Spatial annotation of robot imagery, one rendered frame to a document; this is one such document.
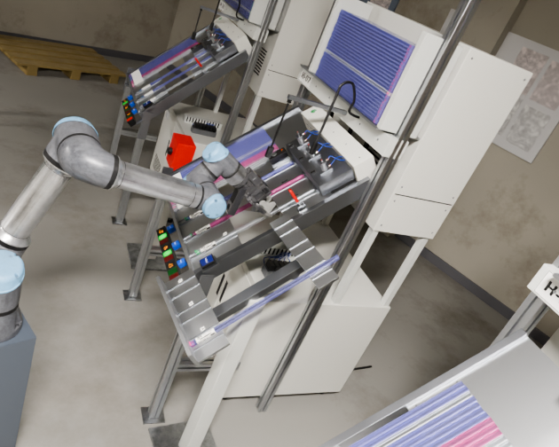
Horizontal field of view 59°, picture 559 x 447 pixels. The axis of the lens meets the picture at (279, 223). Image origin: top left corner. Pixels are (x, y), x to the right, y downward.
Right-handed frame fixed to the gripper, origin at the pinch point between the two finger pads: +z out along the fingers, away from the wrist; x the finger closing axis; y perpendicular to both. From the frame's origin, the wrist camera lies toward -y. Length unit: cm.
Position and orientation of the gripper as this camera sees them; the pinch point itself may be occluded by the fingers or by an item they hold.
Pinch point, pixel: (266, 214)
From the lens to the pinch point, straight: 180.9
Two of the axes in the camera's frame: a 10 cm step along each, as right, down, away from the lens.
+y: 7.7, -6.3, -1.1
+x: -3.4, -5.5, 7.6
